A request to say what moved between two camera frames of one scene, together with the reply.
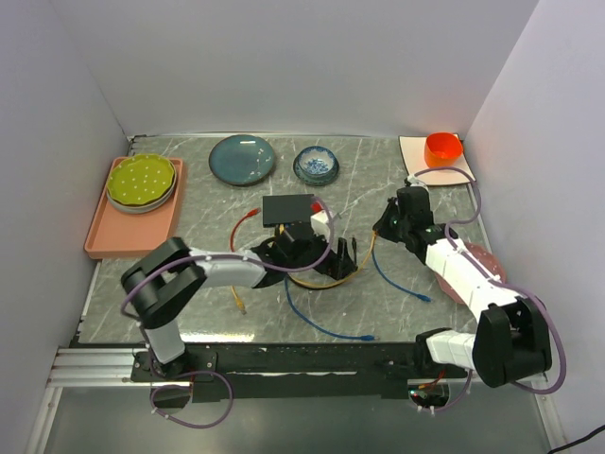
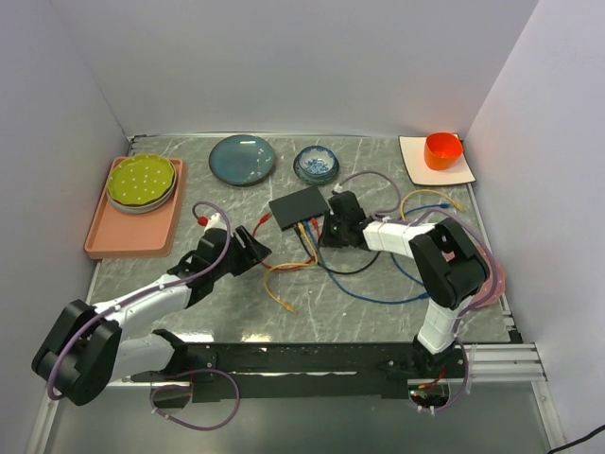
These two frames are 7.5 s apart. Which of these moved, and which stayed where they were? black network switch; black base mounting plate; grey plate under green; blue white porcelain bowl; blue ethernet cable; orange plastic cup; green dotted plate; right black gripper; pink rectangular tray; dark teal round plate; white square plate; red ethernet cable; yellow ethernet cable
Moved: right black gripper; black network switch; red ethernet cable; yellow ethernet cable; blue ethernet cable
Stayed: pink rectangular tray; black base mounting plate; green dotted plate; blue white porcelain bowl; orange plastic cup; white square plate; grey plate under green; dark teal round plate
